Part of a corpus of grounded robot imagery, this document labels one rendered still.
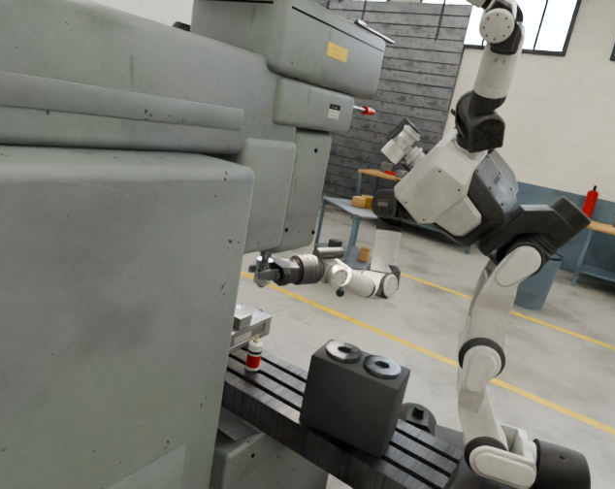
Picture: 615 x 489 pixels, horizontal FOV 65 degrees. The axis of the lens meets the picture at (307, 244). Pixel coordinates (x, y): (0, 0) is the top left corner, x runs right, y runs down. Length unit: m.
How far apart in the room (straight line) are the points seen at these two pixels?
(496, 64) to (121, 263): 1.02
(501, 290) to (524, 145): 7.16
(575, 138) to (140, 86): 8.05
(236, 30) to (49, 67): 0.46
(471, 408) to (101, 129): 1.42
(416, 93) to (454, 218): 7.70
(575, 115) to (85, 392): 8.26
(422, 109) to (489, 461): 7.76
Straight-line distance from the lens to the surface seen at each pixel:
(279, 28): 1.03
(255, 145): 1.01
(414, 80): 9.22
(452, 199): 1.48
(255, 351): 1.42
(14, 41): 0.72
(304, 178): 1.21
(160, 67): 0.84
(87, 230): 0.66
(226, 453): 1.29
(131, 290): 0.73
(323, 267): 1.44
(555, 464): 1.89
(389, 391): 1.15
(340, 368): 1.17
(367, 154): 9.46
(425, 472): 1.26
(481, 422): 1.80
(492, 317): 1.64
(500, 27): 1.30
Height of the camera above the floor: 1.67
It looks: 15 degrees down
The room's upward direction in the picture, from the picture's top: 10 degrees clockwise
